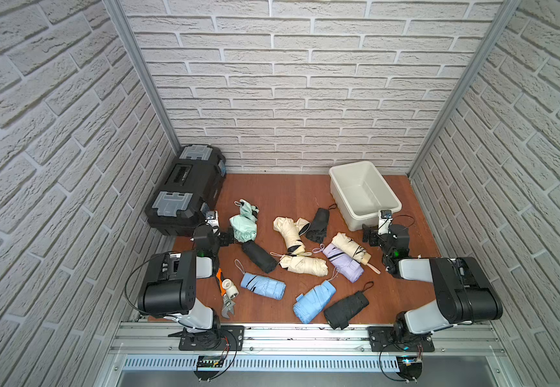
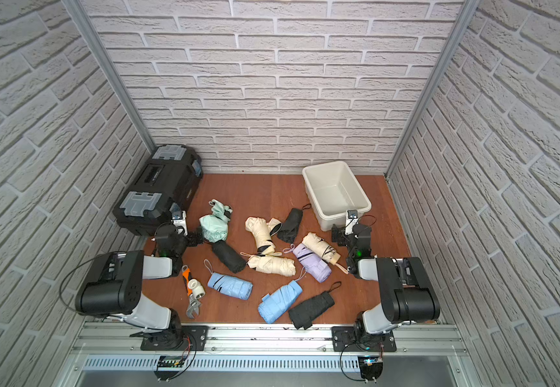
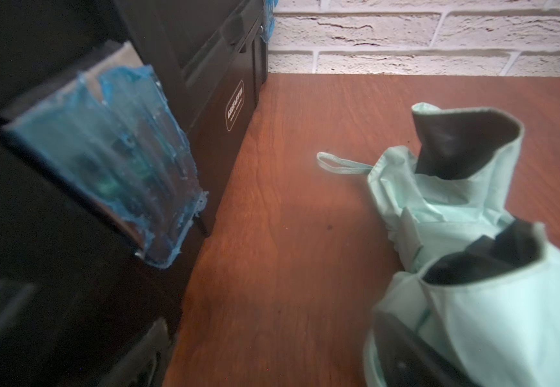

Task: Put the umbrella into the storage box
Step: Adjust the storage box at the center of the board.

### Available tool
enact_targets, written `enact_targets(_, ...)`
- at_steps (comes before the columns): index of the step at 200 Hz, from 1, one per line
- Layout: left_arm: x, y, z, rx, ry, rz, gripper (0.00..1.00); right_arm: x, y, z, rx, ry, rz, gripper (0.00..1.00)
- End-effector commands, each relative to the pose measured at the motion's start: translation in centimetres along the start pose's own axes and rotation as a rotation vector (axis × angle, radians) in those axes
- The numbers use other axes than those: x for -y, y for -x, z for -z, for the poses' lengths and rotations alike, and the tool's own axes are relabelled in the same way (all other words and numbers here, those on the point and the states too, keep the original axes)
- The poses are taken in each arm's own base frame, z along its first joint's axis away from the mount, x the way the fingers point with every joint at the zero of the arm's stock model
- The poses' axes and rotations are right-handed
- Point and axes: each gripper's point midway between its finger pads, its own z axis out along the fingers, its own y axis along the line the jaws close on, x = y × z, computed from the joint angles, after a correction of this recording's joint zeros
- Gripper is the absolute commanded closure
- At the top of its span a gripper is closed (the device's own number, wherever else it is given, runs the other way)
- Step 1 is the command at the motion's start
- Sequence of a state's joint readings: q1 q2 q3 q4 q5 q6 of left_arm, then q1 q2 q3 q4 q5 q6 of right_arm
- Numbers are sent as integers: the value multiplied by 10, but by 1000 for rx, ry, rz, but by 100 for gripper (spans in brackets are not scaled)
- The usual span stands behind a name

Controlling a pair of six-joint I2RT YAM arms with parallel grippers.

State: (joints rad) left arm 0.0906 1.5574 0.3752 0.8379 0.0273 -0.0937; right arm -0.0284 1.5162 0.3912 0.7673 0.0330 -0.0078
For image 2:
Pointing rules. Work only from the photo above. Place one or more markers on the light blue umbrella front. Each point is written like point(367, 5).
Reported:
point(276, 304)

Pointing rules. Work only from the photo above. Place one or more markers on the black umbrella near box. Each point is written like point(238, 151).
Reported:
point(289, 229)

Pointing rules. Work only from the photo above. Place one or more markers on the orange handled adjustable wrench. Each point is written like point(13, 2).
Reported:
point(193, 302)

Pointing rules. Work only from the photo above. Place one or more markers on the aluminium front rail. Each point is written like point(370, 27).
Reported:
point(277, 339)

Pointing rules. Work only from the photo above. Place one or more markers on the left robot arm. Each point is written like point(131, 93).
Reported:
point(112, 287)

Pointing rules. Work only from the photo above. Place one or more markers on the mint green folded umbrella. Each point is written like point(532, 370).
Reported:
point(215, 225)

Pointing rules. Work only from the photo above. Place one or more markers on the black plastic toolbox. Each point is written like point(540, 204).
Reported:
point(163, 189)

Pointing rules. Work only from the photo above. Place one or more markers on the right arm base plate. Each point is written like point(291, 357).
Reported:
point(351, 340)

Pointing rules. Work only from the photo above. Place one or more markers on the light blue umbrella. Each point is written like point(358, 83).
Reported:
point(228, 285)
point(276, 304)

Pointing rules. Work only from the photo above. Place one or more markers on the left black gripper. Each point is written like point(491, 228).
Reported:
point(189, 239)

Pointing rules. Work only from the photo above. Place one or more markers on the white pipe fitting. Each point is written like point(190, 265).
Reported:
point(196, 289)

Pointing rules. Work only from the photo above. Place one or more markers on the black umbrella near left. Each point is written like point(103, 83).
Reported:
point(228, 256)

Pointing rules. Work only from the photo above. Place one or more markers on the right controller board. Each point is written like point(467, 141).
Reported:
point(370, 368)

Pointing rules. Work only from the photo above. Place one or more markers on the white plastic storage box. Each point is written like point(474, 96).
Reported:
point(333, 189)

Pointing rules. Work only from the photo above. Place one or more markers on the lilac folded umbrella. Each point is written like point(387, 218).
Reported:
point(311, 262)

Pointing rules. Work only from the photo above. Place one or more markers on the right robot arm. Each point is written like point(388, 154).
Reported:
point(406, 292)

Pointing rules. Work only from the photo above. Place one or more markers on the beige umbrella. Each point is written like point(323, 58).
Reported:
point(324, 250)
point(262, 232)
point(271, 264)

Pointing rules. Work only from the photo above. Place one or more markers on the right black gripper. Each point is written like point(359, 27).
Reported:
point(340, 233)

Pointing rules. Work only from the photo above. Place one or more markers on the black umbrella front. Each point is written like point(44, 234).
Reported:
point(303, 315)

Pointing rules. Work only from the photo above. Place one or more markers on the controller board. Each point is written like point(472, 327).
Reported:
point(370, 368)
point(170, 367)

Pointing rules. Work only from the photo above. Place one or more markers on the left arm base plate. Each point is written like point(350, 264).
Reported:
point(175, 339)

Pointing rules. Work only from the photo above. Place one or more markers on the left controller board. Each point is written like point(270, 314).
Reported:
point(170, 367)

